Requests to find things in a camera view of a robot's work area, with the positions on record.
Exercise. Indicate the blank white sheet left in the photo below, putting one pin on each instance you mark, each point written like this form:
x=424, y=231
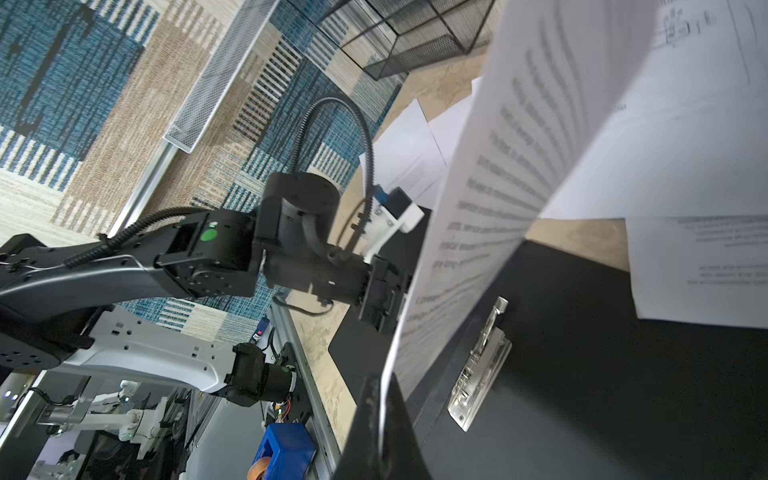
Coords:
x=415, y=154

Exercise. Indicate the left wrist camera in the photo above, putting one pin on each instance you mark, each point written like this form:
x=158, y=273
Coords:
x=392, y=212

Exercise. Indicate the text sheet under pile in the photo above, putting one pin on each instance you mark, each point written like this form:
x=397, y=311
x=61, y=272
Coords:
x=700, y=270

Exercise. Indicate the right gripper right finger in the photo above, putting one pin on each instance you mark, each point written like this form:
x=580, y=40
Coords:
x=402, y=458

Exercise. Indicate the red folder black inside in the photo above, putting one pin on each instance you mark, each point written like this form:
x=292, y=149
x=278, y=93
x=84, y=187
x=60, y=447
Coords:
x=552, y=375

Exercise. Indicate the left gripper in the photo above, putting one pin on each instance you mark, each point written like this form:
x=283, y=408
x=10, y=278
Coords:
x=376, y=288

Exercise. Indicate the blue box on rail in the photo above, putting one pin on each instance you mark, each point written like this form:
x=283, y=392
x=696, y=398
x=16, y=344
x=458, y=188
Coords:
x=285, y=453

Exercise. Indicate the white wire mesh tray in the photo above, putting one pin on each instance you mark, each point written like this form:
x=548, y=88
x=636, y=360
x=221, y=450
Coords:
x=215, y=80

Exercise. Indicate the printed text sheet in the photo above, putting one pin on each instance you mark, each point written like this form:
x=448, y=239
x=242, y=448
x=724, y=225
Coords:
x=554, y=74

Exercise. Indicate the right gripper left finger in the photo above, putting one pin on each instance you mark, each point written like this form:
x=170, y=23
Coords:
x=361, y=457

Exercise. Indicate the black wire mesh shelf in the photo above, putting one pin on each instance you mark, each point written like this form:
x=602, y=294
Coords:
x=392, y=38

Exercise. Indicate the diagram drawing sheet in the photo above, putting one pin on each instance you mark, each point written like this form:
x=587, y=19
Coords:
x=689, y=138

